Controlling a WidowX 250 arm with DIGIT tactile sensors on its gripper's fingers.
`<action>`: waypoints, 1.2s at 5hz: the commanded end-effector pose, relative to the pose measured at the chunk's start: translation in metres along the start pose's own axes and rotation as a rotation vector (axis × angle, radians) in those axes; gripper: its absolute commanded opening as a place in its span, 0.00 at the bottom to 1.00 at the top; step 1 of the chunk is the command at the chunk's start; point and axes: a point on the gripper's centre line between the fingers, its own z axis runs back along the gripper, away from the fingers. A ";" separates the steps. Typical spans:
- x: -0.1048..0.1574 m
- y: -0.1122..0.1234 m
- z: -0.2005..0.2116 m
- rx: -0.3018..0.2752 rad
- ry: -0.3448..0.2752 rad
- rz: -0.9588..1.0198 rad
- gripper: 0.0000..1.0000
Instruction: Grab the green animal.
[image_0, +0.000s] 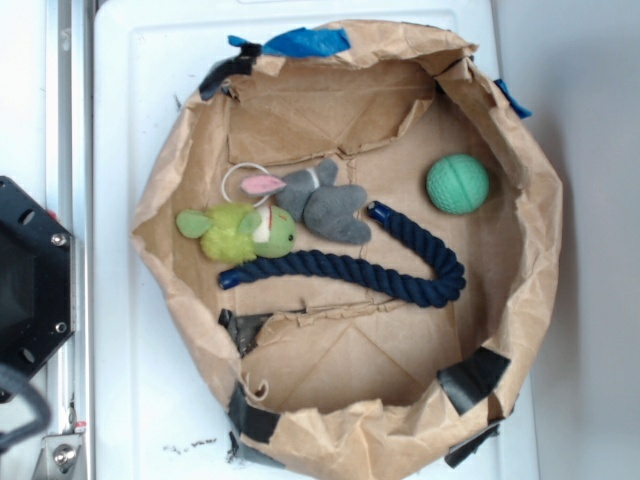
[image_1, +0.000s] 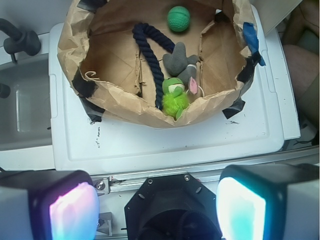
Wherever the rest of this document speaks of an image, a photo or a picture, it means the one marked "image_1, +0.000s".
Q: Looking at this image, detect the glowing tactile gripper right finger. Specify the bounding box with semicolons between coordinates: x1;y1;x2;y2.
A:
216;163;320;240

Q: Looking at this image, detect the green rubber ball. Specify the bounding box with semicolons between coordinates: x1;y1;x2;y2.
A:
167;6;191;33

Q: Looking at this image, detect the grey plush mouse toy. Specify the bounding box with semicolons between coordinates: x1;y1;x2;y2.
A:
162;42;200;95

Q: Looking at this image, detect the white plastic bin lid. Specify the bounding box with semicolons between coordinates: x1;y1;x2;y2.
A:
48;4;301;171

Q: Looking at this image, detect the navy blue rope toy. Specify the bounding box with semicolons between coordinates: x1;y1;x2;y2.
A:
132;23;175;110

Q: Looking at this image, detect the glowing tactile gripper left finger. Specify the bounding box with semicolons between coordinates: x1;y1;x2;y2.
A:
0;170;100;240

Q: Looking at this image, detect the black faucet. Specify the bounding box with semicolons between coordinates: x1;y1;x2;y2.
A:
0;18;42;64

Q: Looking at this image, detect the brown paper bag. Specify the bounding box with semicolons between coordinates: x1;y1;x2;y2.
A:
57;0;258;128

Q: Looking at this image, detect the black octagonal mount plate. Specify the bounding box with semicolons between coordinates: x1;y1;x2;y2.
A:
124;173;223;240

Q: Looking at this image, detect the green plush frog toy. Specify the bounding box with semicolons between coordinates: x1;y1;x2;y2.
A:
162;77;190;120

